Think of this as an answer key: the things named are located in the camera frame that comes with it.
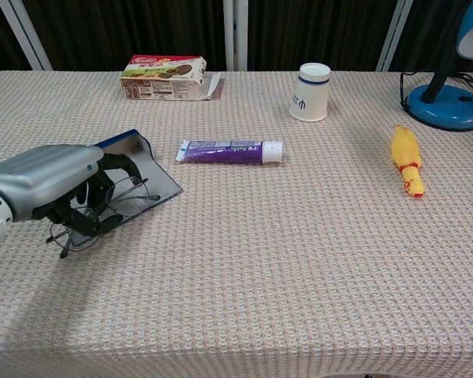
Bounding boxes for thin wire eyeglasses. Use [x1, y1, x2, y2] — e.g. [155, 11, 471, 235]
[45, 176, 162, 260]

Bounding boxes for dark pleated curtain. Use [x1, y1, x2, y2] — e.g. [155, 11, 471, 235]
[0, 0, 473, 78]

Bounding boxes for beige cloth-covered table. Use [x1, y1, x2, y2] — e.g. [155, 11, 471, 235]
[0, 70, 473, 378]

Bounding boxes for yellow rubber chicken toy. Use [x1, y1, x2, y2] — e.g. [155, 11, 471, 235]
[390, 124, 426, 200]

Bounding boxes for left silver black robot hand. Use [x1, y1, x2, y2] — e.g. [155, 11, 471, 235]
[0, 144, 151, 237]

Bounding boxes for purple toothpaste tube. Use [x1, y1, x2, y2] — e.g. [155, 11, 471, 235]
[175, 139, 284, 165]

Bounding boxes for white paper cup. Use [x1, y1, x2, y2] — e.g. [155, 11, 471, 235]
[289, 62, 332, 122]

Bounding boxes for blue desk lamp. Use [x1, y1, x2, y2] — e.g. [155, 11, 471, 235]
[406, 0, 473, 132]

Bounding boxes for white frame post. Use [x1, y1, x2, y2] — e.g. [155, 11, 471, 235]
[223, 0, 248, 72]
[0, 0, 54, 72]
[376, 0, 413, 72]

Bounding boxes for blue glasses case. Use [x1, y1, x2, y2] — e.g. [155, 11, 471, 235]
[69, 128, 184, 247]

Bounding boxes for opened cookie carton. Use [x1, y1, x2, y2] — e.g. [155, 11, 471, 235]
[120, 54, 222, 102]

